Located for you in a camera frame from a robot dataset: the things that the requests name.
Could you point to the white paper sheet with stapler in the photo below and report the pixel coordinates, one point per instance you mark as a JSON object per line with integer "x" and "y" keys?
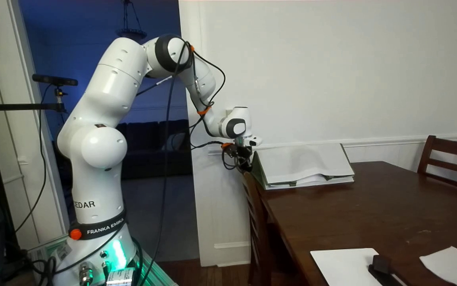
{"x": 351, "y": 267}

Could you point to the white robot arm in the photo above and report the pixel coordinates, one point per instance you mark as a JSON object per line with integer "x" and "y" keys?
{"x": 96, "y": 134}

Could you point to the large white paper stack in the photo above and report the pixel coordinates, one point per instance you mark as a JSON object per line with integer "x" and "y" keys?
{"x": 331, "y": 153}

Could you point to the black camera on stand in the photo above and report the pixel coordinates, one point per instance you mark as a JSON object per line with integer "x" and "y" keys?
{"x": 55, "y": 80}

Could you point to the small white paper note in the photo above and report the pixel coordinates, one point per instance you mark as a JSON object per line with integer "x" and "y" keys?
{"x": 443, "y": 264}

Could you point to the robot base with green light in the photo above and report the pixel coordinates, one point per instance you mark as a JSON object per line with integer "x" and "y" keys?
{"x": 113, "y": 259}

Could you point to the wooden chair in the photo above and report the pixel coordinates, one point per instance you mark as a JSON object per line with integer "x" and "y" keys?
{"x": 439, "y": 159}
{"x": 261, "y": 269}

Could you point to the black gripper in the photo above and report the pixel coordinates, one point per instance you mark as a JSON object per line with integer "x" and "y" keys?
{"x": 237, "y": 156}

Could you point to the dark wooden dining table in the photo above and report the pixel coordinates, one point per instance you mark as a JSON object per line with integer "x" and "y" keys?
{"x": 399, "y": 213}

